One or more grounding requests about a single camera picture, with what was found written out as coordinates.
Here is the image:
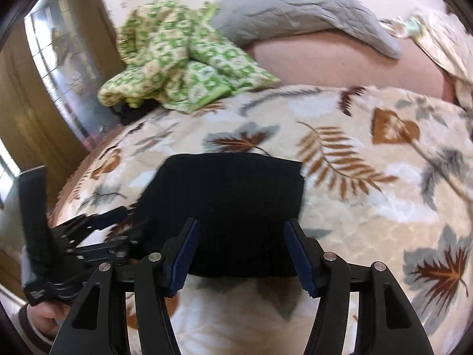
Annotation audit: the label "leaf pattern fleece blanket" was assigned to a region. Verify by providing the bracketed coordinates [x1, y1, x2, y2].
[54, 85, 472, 354]

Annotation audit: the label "black pants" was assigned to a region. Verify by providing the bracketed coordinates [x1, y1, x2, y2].
[132, 152, 305, 278]

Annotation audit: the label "green checkered quilt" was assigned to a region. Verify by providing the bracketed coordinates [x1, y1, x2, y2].
[98, 0, 280, 114]

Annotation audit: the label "grey quilted pillow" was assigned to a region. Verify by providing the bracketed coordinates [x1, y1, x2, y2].
[211, 0, 402, 59]

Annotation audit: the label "cream crumpled cloth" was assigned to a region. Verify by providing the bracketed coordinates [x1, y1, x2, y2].
[379, 9, 472, 112]

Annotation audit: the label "wooden glass door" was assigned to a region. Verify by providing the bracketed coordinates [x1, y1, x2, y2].
[1, 0, 124, 204]

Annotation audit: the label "left hand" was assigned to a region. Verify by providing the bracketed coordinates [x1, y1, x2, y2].
[28, 301, 71, 338]

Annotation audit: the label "pink bed sheet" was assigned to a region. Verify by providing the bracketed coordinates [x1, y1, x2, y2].
[245, 30, 455, 103]

